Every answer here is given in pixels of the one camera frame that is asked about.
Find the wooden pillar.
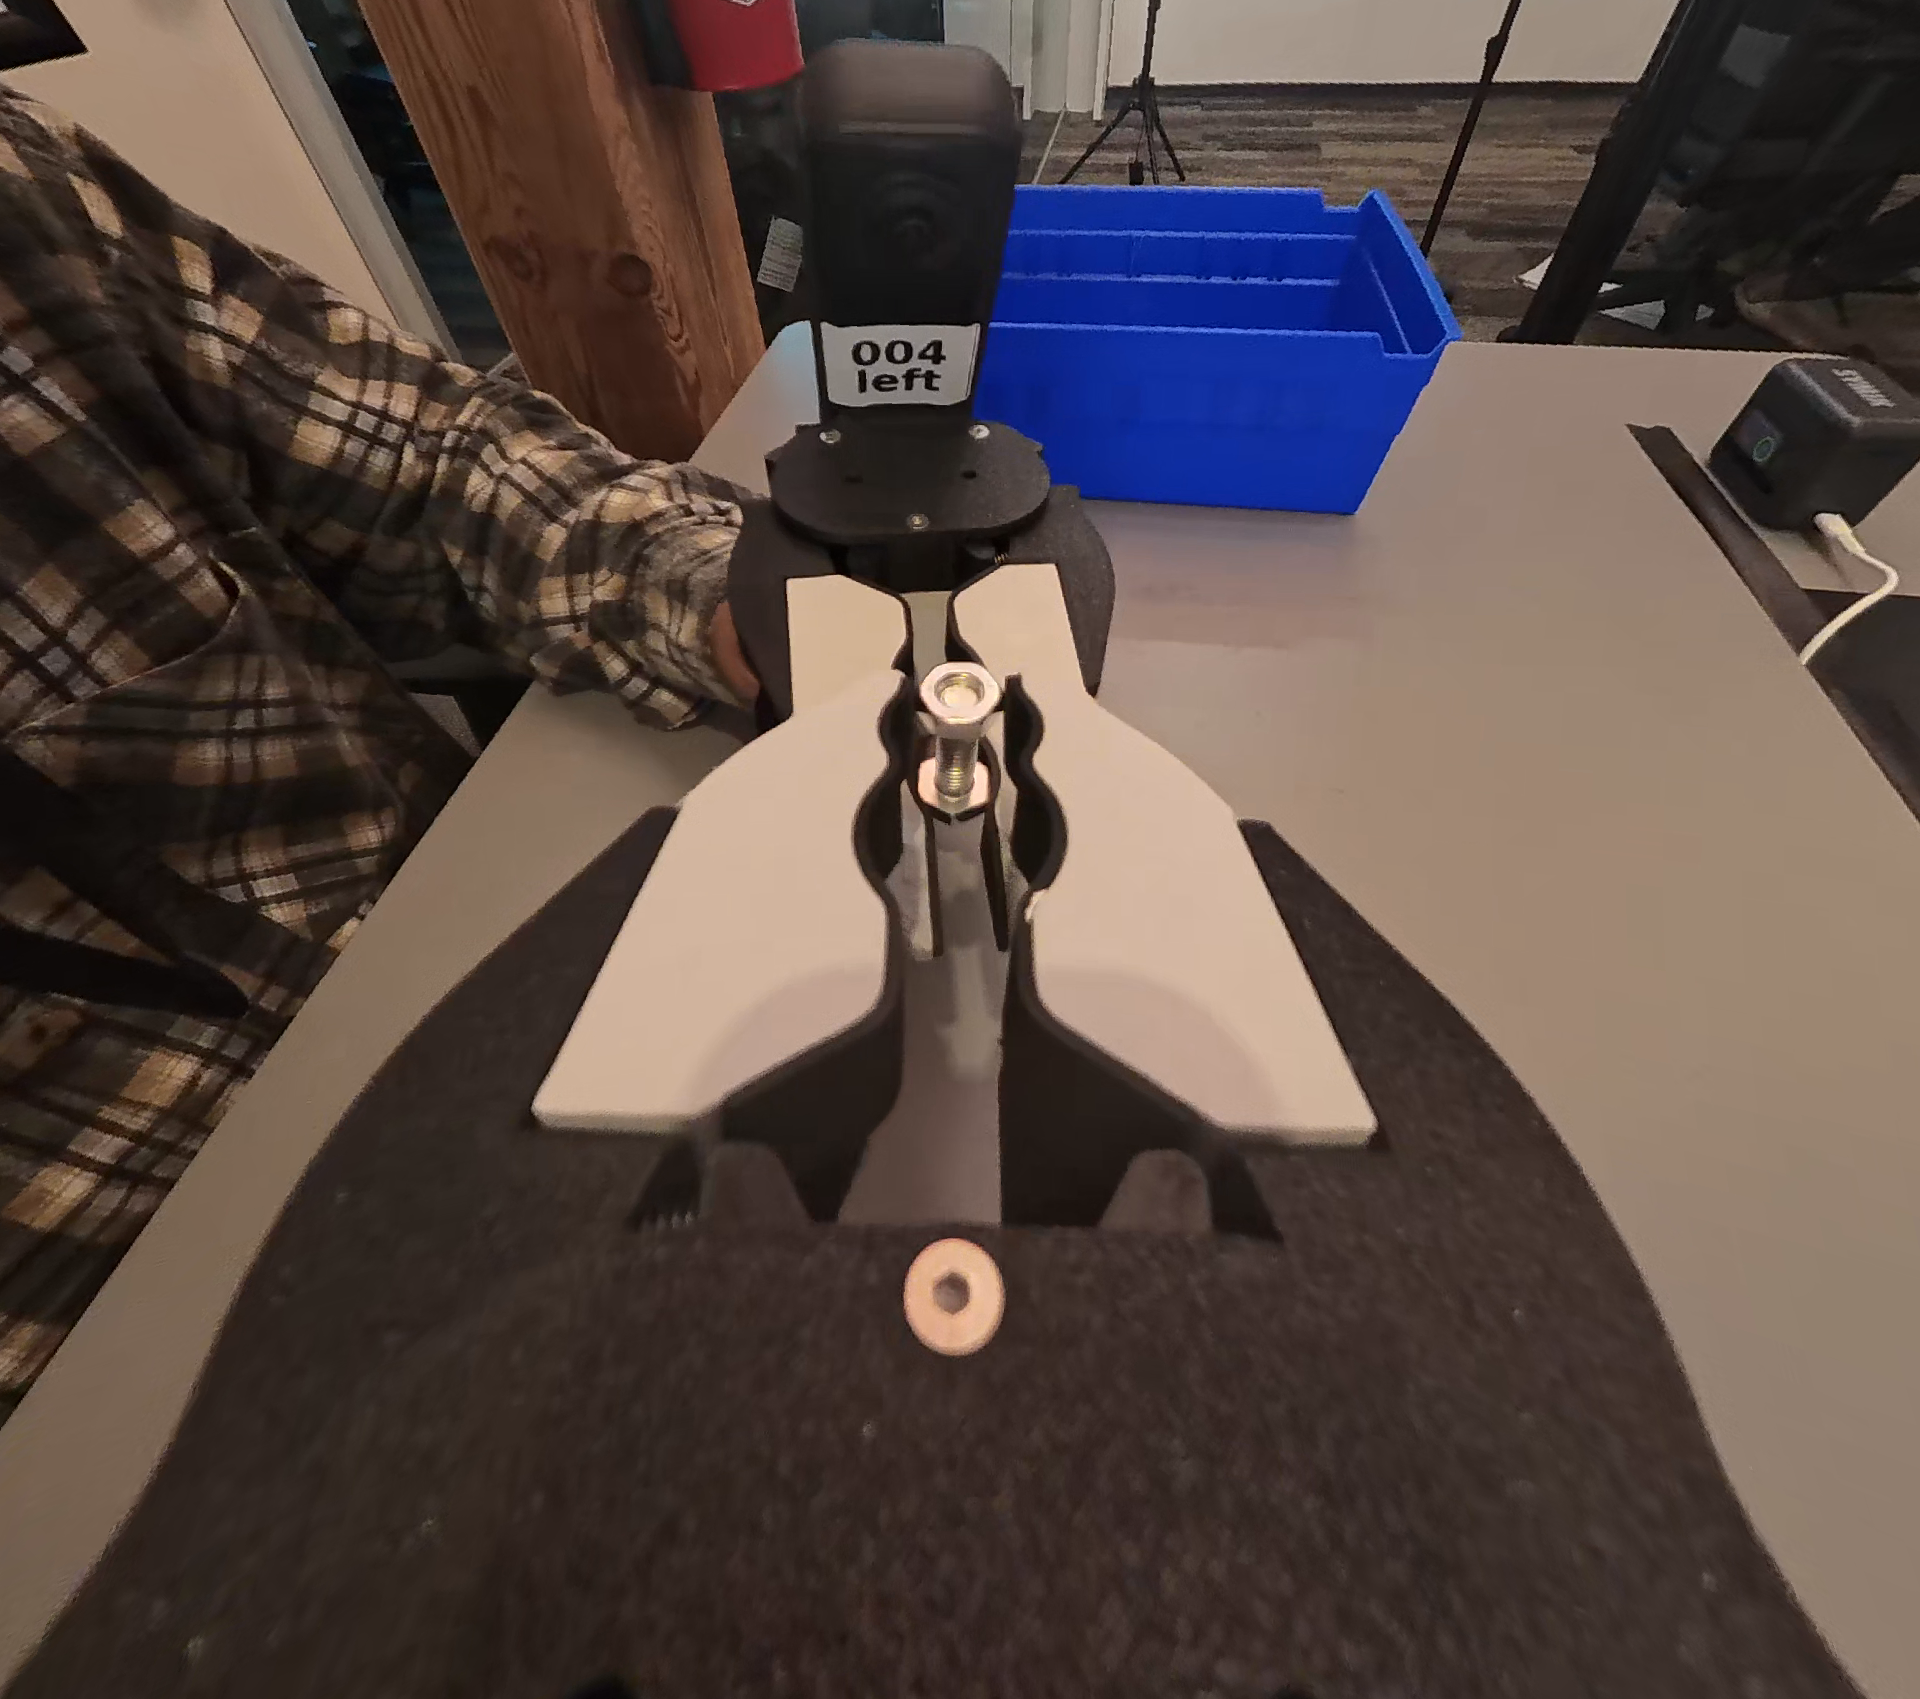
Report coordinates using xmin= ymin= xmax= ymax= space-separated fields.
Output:
xmin=262 ymin=0 xmax=768 ymax=465

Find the person's plaid shirt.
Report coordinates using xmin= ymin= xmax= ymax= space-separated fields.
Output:
xmin=0 ymin=87 xmax=542 ymax=1408

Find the blue plastic bin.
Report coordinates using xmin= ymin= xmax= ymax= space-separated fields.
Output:
xmin=967 ymin=185 xmax=1464 ymax=517

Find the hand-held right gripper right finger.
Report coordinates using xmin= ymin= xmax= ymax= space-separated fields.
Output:
xmin=990 ymin=674 xmax=1380 ymax=1222

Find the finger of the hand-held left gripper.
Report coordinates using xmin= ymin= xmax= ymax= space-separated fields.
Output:
xmin=787 ymin=574 xmax=914 ymax=744
xmin=948 ymin=567 xmax=1093 ymax=724

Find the white cable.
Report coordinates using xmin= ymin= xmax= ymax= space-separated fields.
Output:
xmin=1796 ymin=513 xmax=1905 ymax=670

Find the person's left hand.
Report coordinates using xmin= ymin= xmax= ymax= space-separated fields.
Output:
xmin=711 ymin=596 xmax=768 ymax=714

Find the thin black stand pole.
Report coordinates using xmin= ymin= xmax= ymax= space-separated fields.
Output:
xmin=1416 ymin=0 xmax=1638 ymax=263

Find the white door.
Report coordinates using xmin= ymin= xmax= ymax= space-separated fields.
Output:
xmin=0 ymin=0 xmax=379 ymax=307

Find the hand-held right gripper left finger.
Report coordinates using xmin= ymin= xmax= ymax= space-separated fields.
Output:
xmin=532 ymin=668 xmax=921 ymax=1222

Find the black stand frame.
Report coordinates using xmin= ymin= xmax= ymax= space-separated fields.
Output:
xmin=1507 ymin=0 xmax=1849 ymax=345

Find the silver metal bolt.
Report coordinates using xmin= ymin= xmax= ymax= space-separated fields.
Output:
xmin=918 ymin=662 xmax=999 ymax=804

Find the black charger box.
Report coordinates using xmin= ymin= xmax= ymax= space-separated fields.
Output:
xmin=1710 ymin=363 xmax=1920 ymax=533

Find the person's left forearm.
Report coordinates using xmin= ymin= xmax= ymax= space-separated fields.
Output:
xmin=195 ymin=275 xmax=768 ymax=734

